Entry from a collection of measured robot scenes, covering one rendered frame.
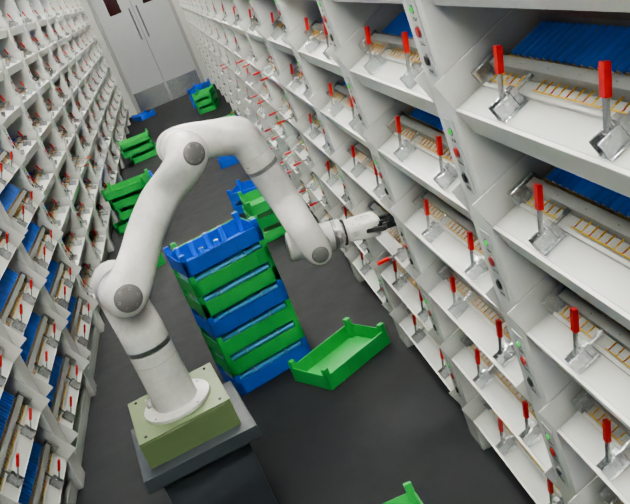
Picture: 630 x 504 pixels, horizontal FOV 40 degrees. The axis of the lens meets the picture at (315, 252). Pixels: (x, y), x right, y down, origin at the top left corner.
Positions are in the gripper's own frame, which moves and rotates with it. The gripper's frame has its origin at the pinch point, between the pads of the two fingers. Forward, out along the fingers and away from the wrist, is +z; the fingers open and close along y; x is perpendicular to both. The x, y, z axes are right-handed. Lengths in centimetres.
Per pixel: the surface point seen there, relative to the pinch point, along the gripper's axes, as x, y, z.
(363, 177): -11.4, 9.9, -4.7
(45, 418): 46, 35, -117
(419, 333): 43.2, 14.5, 4.2
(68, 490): 69, 27, -116
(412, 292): 25.8, 6.5, 2.5
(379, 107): -38, -37, -7
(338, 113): -30.5, 13.6, -7.4
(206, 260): 14, 52, -55
